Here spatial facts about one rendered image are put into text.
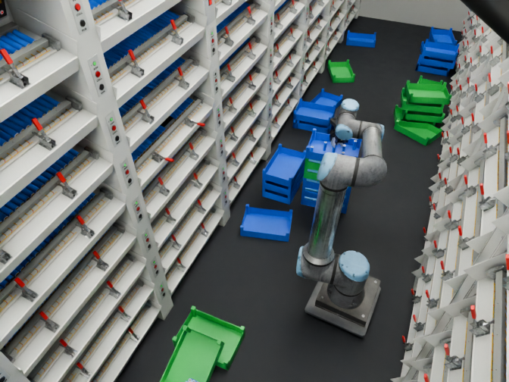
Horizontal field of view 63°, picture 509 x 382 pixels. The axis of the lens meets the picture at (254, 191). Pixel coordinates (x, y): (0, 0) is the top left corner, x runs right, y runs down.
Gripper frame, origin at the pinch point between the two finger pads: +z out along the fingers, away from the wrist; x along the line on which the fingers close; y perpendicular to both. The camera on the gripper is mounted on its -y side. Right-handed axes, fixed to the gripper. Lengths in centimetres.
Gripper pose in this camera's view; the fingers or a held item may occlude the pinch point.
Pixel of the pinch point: (334, 143)
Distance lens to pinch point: 254.6
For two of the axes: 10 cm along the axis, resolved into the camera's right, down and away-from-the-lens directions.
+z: -0.5, 5.1, 8.6
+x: 9.7, -1.6, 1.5
